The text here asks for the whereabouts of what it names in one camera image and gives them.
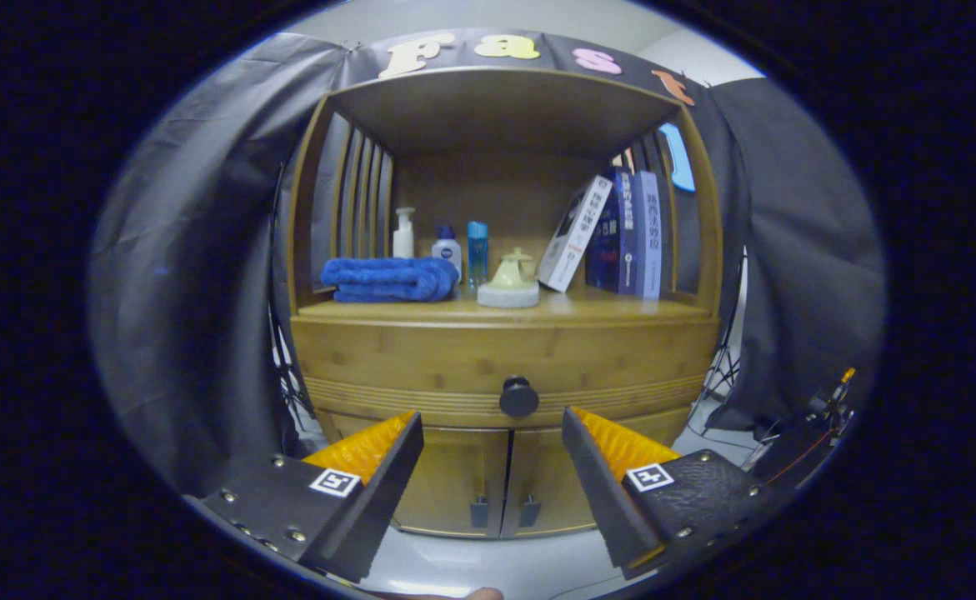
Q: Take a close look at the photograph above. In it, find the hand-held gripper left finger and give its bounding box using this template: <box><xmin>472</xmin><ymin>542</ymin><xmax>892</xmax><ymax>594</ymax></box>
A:
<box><xmin>183</xmin><ymin>410</ymin><xmax>426</xmax><ymax>584</ymax></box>

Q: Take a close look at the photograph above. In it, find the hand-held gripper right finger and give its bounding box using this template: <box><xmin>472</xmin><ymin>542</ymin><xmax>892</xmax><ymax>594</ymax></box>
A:
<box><xmin>559</xmin><ymin>406</ymin><xmax>788</xmax><ymax>582</ymax></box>

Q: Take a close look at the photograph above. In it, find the black round drawer knob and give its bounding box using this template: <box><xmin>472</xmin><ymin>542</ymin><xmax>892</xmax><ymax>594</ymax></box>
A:
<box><xmin>499</xmin><ymin>377</ymin><xmax>540</xmax><ymax>418</ymax></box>

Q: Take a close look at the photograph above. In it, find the wooden drawer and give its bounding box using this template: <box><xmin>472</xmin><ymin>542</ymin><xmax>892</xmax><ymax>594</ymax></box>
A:
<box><xmin>292</xmin><ymin>317</ymin><xmax>720</xmax><ymax>430</ymax></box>

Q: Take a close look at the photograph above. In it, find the cream handled scrub brush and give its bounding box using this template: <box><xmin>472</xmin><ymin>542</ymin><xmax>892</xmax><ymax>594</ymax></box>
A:
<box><xmin>477</xmin><ymin>250</ymin><xmax>541</xmax><ymax>310</ymax></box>

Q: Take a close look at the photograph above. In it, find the wooden cabinet door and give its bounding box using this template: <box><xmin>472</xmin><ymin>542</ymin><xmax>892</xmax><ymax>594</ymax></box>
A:
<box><xmin>500</xmin><ymin>407</ymin><xmax>693</xmax><ymax>537</ymax></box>
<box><xmin>321</xmin><ymin>408</ymin><xmax>512</xmax><ymax>539</ymax></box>

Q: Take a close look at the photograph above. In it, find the wooden countertop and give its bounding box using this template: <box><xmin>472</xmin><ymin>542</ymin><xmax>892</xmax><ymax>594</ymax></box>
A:
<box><xmin>294</xmin><ymin>283</ymin><xmax>718</xmax><ymax>328</ymax></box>

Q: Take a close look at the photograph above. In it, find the wooden cabinet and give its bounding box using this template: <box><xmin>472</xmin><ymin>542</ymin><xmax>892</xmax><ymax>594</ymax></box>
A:
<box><xmin>286</xmin><ymin>67</ymin><xmax>723</xmax><ymax>540</ymax></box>

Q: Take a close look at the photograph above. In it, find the black tripod stand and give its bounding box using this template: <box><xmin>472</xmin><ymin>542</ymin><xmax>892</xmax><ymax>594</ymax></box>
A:
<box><xmin>269</xmin><ymin>300</ymin><xmax>318</xmax><ymax>434</ymax></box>

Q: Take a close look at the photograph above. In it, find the dark equipment box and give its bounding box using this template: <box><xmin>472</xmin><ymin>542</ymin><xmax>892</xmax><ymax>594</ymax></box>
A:
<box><xmin>754</xmin><ymin>412</ymin><xmax>838</xmax><ymax>493</ymax></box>

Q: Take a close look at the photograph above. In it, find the blue folded towel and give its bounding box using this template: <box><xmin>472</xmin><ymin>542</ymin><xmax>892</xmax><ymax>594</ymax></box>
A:
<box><xmin>320</xmin><ymin>257</ymin><xmax>460</xmax><ymax>303</ymax></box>

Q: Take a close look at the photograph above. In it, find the black gadget with orange tip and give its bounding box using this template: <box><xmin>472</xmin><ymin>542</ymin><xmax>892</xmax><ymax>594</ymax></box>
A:
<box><xmin>804</xmin><ymin>367</ymin><xmax>859</xmax><ymax>426</ymax></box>

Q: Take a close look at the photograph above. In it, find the dark blue book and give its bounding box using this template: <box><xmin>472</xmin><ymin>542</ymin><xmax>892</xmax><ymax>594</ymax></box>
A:
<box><xmin>585</xmin><ymin>171</ymin><xmax>622</xmax><ymax>293</ymax></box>

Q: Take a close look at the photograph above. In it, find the blue spine book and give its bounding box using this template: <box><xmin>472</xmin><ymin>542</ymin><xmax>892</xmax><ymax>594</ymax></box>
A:
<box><xmin>617</xmin><ymin>167</ymin><xmax>640</xmax><ymax>297</ymax></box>

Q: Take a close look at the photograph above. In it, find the pale lavender book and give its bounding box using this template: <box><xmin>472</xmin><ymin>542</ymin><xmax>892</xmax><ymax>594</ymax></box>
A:
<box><xmin>635</xmin><ymin>171</ymin><xmax>663</xmax><ymax>302</ymax></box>

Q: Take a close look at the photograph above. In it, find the small white bottle blue cap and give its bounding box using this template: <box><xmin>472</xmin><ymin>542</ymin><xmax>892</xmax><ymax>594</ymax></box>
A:
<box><xmin>431</xmin><ymin>226</ymin><xmax>463</xmax><ymax>280</ymax></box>

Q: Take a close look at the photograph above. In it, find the white pump bottle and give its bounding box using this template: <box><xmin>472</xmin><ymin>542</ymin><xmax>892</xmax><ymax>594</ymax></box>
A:
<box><xmin>393</xmin><ymin>207</ymin><xmax>416</xmax><ymax>259</ymax></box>

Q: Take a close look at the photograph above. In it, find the white book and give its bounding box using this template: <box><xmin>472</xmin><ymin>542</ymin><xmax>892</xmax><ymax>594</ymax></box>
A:
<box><xmin>537</xmin><ymin>174</ymin><xmax>614</xmax><ymax>293</ymax></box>

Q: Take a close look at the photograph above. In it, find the clear blue bottle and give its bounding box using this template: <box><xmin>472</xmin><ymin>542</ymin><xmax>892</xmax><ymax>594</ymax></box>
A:
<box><xmin>467</xmin><ymin>221</ymin><xmax>488</xmax><ymax>291</ymax></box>

